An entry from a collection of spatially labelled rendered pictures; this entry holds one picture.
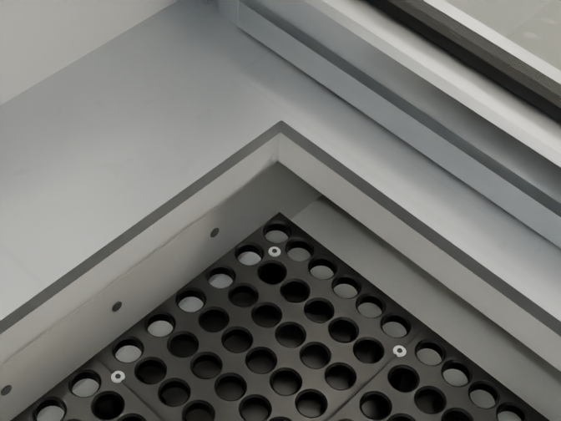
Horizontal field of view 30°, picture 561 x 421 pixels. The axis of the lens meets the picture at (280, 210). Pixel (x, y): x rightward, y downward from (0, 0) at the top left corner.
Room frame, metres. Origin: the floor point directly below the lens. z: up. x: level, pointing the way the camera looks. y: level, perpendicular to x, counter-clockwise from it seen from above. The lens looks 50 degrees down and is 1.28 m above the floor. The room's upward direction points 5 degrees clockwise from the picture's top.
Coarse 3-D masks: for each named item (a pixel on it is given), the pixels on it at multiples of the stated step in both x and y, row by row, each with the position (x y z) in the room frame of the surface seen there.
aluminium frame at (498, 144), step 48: (240, 0) 0.38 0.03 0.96; (288, 0) 0.36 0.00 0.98; (336, 0) 0.36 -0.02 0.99; (384, 0) 0.35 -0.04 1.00; (288, 48) 0.36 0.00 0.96; (336, 48) 0.34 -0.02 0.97; (384, 48) 0.33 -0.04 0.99; (432, 48) 0.33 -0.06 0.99; (384, 96) 0.33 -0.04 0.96; (432, 96) 0.31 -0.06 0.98; (480, 96) 0.30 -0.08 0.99; (528, 96) 0.30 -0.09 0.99; (432, 144) 0.31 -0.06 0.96; (480, 144) 0.30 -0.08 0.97; (528, 144) 0.28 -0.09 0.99; (480, 192) 0.29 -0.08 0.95; (528, 192) 0.28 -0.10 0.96
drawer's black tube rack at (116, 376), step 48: (192, 288) 0.26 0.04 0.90; (240, 288) 0.27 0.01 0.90; (288, 288) 0.27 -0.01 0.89; (144, 336) 0.24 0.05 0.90; (192, 336) 0.24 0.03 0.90; (240, 336) 0.25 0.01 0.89; (288, 336) 0.27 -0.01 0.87; (336, 336) 0.26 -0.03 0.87; (144, 384) 0.21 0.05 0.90; (192, 384) 0.22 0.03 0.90; (240, 384) 0.22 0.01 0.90; (288, 384) 0.24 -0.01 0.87; (336, 384) 0.24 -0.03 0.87; (384, 384) 0.22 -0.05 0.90; (432, 384) 0.23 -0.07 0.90
